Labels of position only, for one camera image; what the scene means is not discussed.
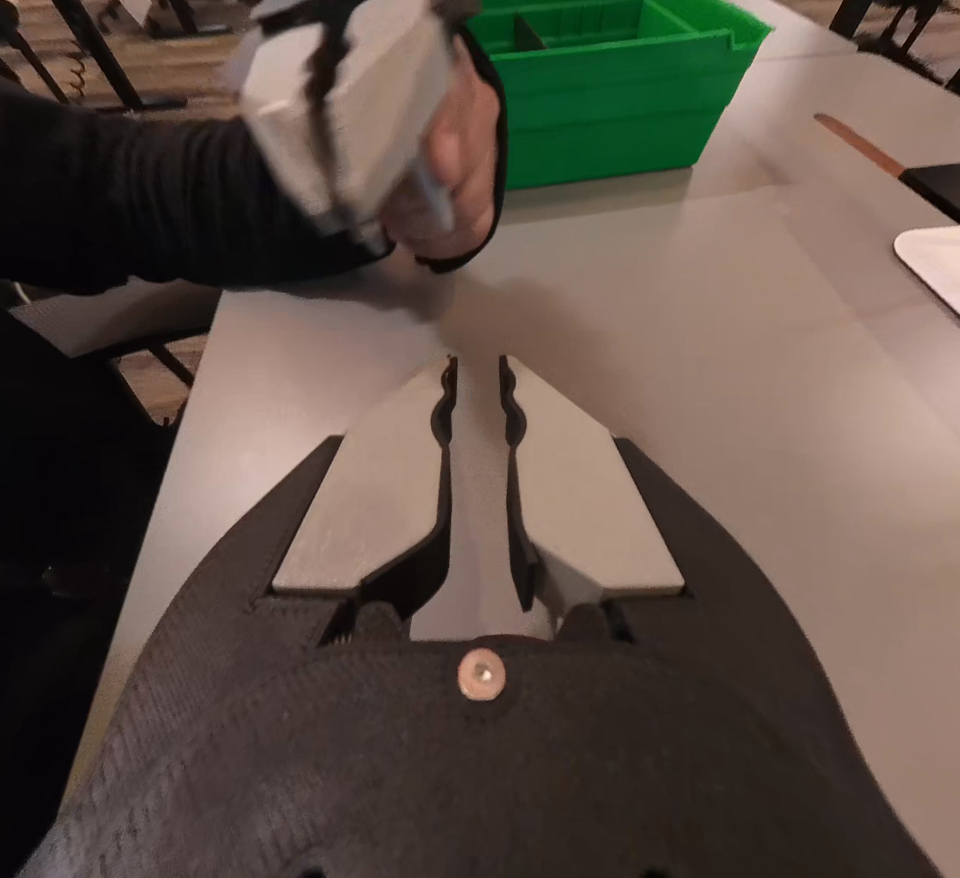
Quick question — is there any black metal desk frame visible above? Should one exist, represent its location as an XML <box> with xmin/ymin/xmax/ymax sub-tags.
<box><xmin>0</xmin><ymin>0</ymin><xmax>264</xmax><ymax>115</ymax></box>

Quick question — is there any person's left forearm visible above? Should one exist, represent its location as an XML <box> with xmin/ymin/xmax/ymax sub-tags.
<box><xmin>0</xmin><ymin>79</ymin><xmax>395</xmax><ymax>294</ymax></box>

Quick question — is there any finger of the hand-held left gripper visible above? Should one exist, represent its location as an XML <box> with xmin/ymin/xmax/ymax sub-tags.
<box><xmin>238</xmin><ymin>19</ymin><xmax>340</xmax><ymax>235</ymax></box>
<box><xmin>328</xmin><ymin>0</ymin><xmax>460</xmax><ymax>237</ymax></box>

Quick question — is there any person's left hand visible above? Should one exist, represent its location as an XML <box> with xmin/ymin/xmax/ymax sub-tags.
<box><xmin>381</xmin><ymin>41</ymin><xmax>505</xmax><ymax>260</ymax></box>

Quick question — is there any black bin divider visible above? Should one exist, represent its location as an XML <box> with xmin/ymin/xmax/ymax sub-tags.
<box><xmin>513</xmin><ymin>15</ymin><xmax>569</xmax><ymax>55</ymax></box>

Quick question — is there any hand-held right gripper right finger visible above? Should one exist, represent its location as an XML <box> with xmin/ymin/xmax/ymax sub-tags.
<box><xmin>498</xmin><ymin>355</ymin><xmax>686</xmax><ymax>612</ymax></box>

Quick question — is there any black flat desk plate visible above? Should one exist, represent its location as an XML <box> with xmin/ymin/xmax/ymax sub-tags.
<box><xmin>898</xmin><ymin>164</ymin><xmax>960</xmax><ymax>224</ymax></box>

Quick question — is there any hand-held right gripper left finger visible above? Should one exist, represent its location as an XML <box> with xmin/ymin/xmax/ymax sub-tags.
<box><xmin>271</xmin><ymin>355</ymin><xmax>459</xmax><ymax>620</ymax></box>

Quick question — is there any wooden book stand white base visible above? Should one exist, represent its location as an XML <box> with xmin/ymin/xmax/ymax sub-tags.
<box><xmin>892</xmin><ymin>227</ymin><xmax>960</xmax><ymax>318</ymax></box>

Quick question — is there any green plastic bin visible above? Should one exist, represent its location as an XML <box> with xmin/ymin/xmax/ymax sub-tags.
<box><xmin>463</xmin><ymin>0</ymin><xmax>775</xmax><ymax>191</ymax></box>

